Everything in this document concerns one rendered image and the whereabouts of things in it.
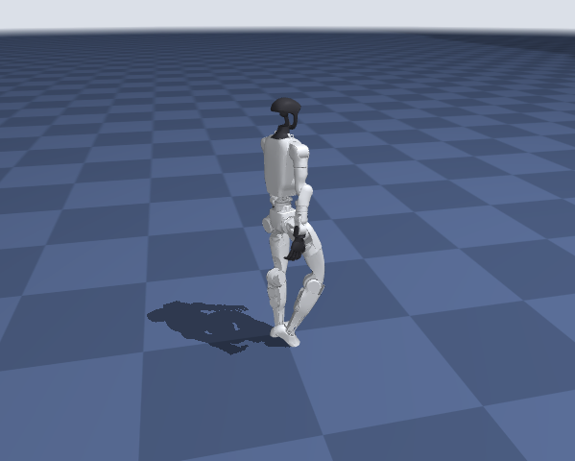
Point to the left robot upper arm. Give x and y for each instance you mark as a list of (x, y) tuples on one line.
[(262, 143)]

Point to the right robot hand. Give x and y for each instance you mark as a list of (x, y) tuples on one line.
[(297, 247)]

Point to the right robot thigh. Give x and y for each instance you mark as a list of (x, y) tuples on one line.
[(313, 254)]

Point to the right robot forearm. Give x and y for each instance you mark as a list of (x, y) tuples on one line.
[(302, 204)]

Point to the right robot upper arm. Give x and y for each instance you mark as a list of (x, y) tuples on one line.
[(299, 153)]

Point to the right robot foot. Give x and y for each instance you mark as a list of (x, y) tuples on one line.
[(281, 331)]

